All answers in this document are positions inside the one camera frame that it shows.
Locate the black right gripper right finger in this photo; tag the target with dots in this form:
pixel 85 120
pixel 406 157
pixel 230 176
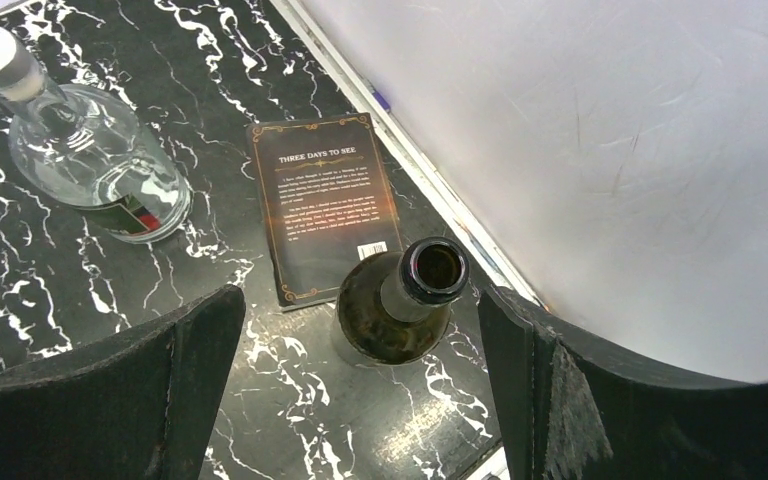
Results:
pixel 573 405

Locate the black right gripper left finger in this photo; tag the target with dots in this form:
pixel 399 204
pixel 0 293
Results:
pixel 138 404

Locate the olive green wine bottle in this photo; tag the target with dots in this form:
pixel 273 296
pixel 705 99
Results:
pixel 393 308

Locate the clear bottle white cap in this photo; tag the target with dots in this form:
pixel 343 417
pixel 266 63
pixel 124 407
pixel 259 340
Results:
pixel 88 151

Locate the brown booklet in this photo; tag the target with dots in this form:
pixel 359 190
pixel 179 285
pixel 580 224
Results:
pixel 326 201

